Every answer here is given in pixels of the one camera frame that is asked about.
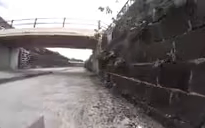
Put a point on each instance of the gravel strip with debris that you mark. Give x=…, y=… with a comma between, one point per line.
x=123, y=113

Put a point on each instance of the sloped embankment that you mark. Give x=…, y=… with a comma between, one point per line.
x=48, y=57

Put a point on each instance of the concrete bridge with railing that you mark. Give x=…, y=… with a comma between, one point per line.
x=46, y=35

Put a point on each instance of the grey asphalt road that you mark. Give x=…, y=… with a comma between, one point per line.
x=40, y=96

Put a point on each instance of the robot's own part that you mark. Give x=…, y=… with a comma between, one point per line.
x=37, y=123

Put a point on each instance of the raised grey pavement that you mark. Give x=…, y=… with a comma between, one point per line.
x=10, y=74

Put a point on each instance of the plants on wall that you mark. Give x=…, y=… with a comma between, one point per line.
x=123, y=36

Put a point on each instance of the dark stone block wall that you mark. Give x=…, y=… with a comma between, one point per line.
x=170, y=66

